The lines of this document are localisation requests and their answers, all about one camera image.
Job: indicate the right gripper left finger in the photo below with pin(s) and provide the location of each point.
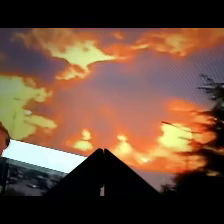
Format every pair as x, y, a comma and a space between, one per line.
85, 180

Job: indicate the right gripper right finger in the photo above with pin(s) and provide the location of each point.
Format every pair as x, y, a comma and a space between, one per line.
125, 180

